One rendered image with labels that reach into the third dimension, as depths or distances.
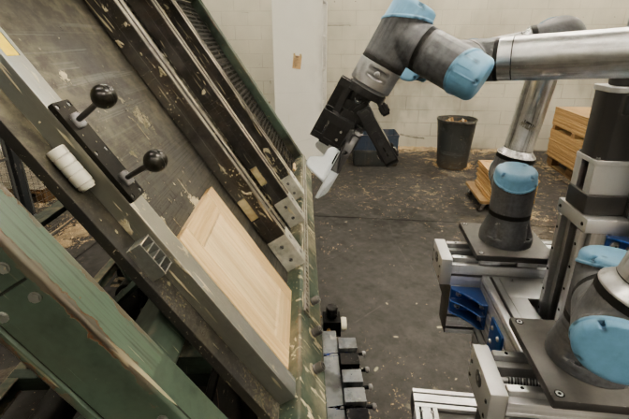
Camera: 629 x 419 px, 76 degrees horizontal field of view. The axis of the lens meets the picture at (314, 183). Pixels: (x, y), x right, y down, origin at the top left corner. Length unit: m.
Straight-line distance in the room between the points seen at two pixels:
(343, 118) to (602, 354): 0.52
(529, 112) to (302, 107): 3.85
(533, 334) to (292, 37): 4.35
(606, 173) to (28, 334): 1.06
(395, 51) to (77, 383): 0.65
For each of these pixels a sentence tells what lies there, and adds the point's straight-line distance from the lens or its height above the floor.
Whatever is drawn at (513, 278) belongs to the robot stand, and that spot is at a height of 0.95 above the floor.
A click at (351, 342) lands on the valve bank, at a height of 0.76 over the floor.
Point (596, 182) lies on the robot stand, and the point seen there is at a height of 1.33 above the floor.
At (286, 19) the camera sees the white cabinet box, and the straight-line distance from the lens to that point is 4.95.
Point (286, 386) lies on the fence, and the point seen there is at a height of 0.93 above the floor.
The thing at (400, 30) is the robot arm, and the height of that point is 1.63.
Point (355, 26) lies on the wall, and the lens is 6.28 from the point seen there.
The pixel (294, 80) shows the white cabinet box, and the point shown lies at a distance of 4.96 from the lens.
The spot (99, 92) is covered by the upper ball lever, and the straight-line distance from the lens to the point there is 0.68.
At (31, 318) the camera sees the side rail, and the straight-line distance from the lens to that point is 0.61.
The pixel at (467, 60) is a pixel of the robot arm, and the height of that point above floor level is 1.59.
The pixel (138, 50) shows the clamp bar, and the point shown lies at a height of 1.59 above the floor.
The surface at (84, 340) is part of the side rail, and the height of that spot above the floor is 1.27.
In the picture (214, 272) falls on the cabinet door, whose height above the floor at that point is 1.14.
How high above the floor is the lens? 1.62
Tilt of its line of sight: 20 degrees down
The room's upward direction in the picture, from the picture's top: straight up
